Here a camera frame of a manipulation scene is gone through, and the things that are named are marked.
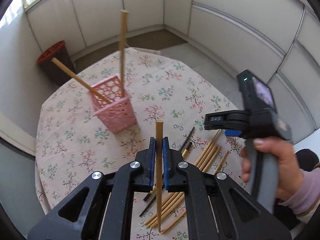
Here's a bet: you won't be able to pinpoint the brown floor mat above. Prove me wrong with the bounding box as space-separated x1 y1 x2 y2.
125 29 188 52
75 43 128 73

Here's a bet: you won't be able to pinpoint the floral tablecloth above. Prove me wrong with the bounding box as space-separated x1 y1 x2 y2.
35 48 243 212

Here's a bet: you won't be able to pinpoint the black chopstick gold band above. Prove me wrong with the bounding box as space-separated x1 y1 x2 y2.
179 127 195 152

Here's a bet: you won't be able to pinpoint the person's right hand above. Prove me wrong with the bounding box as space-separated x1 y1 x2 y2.
240 137 304 202

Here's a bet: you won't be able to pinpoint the pink perforated utensil basket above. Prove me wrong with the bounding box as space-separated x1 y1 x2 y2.
88 74 137 134

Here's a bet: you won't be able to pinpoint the pink sleeve forearm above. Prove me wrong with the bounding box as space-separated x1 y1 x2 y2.
279 167 319 216

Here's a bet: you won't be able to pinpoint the dark bin with red liner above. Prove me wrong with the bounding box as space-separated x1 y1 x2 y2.
36 40 77 87

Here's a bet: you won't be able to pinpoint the white kitchen base cabinets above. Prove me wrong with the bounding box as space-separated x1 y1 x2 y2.
24 0 320 140

